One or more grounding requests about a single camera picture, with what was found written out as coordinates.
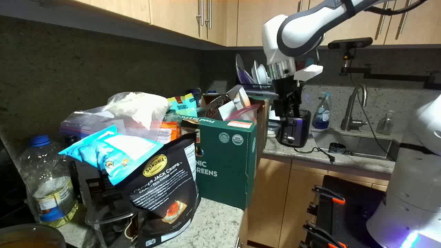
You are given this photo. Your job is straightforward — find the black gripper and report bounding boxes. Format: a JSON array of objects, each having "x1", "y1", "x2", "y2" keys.
[{"x1": 273, "y1": 76, "x2": 305, "y2": 120}]

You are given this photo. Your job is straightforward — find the green cardboard organic greens box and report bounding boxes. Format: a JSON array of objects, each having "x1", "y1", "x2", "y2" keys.
[{"x1": 181, "y1": 98, "x2": 273, "y2": 211}]

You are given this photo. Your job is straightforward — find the teal organic snack bag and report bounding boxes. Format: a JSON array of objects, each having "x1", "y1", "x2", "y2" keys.
[{"x1": 165, "y1": 92, "x2": 200, "y2": 120}]

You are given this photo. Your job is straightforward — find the black cracker chips bag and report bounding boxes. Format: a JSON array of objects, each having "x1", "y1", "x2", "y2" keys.
[{"x1": 120, "y1": 132, "x2": 203, "y2": 248}]

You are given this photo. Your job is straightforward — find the white crumpled plastic bag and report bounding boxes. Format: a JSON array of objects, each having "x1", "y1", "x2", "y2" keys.
[{"x1": 103, "y1": 91, "x2": 171, "y2": 131}]

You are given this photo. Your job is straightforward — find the light blue snack bag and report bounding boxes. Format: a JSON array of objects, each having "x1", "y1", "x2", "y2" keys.
[{"x1": 58, "y1": 126, "x2": 165, "y2": 188}]

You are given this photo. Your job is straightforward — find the purple tinted ziploc bag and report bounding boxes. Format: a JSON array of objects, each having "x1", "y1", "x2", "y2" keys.
[{"x1": 59, "y1": 105, "x2": 174, "y2": 145}]

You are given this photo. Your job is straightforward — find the black toaster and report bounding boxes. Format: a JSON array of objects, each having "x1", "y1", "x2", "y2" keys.
[{"x1": 277, "y1": 109, "x2": 313, "y2": 149}]

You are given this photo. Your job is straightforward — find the blue spray bottle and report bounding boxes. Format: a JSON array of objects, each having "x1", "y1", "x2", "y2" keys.
[{"x1": 312, "y1": 91, "x2": 332, "y2": 132}]

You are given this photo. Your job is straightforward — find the dish rack with dishes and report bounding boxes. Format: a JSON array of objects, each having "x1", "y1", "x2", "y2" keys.
[{"x1": 234, "y1": 53, "x2": 283, "y2": 101}]

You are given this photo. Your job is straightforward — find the metal sink faucet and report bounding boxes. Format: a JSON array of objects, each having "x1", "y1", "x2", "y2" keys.
[{"x1": 339, "y1": 83, "x2": 371, "y2": 132}]

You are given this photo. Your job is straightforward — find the steel kitchen sink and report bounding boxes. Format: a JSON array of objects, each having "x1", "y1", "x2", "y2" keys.
[{"x1": 316, "y1": 130, "x2": 400, "y2": 163}]

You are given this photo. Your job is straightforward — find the wooden lower cabinets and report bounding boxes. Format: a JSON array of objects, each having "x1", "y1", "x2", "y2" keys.
[{"x1": 247, "y1": 154, "x2": 392, "y2": 248}]

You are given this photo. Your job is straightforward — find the wooden cabinets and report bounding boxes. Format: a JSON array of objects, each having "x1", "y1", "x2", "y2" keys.
[
  {"x1": 75, "y1": 0, "x2": 441, "y2": 48},
  {"x1": 247, "y1": 154, "x2": 392, "y2": 248}
]

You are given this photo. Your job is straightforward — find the wooden upper cabinets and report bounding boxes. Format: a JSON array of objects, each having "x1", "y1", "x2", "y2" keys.
[{"x1": 75, "y1": 0, "x2": 441, "y2": 48}]

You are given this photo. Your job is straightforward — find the black orange clamp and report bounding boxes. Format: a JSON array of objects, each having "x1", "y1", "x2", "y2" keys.
[
  {"x1": 301, "y1": 222, "x2": 347, "y2": 248},
  {"x1": 310, "y1": 183, "x2": 347, "y2": 218}
]

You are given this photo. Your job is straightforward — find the clear soap dispenser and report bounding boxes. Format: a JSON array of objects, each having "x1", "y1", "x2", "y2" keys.
[{"x1": 375, "y1": 109, "x2": 397, "y2": 137}]

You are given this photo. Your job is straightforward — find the black robot cart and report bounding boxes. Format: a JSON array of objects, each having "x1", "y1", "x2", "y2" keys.
[{"x1": 316, "y1": 174, "x2": 389, "y2": 248}]

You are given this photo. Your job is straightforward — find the orange snack packet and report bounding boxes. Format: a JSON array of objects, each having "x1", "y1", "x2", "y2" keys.
[{"x1": 157, "y1": 120, "x2": 183, "y2": 142}]

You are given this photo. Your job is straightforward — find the plastic bottle with blue cap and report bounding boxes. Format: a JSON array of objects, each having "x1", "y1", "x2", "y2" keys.
[{"x1": 18, "y1": 134, "x2": 80, "y2": 229}]

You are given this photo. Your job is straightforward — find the dark pot with orange liquid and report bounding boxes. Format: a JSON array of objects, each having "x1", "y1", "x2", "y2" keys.
[{"x1": 0, "y1": 223, "x2": 69, "y2": 248}]

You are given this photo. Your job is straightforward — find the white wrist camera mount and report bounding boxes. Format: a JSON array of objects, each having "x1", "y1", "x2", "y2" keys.
[{"x1": 292, "y1": 64, "x2": 325, "y2": 84}]

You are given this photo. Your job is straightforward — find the black power cord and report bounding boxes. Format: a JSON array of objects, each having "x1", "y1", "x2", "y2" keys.
[{"x1": 292, "y1": 145, "x2": 338, "y2": 165}]

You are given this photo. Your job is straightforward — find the black camera on clamp arm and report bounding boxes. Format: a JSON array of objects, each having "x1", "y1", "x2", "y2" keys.
[{"x1": 327, "y1": 36, "x2": 441, "y2": 91}]

